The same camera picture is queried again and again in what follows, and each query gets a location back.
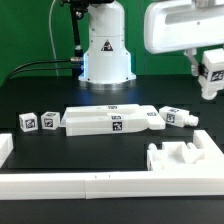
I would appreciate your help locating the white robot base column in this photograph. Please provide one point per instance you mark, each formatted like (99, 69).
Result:
(107, 62)

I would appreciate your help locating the white chair seat block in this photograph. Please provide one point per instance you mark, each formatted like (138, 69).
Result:
(173, 155)

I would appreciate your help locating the white chair back frame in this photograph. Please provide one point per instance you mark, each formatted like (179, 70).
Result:
(112, 123)

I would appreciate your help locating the white L-shaped fence rail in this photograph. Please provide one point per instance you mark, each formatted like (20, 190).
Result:
(205, 178)

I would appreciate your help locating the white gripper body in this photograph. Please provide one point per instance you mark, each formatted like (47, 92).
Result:
(175, 25)

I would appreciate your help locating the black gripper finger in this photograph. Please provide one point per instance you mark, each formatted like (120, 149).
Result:
(196, 67)

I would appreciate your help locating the white tagged cube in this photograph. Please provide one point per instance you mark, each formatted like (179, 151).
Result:
(50, 120)
(28, 122)

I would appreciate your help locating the white left fence piece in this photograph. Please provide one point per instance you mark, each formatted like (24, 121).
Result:
(6, 146)

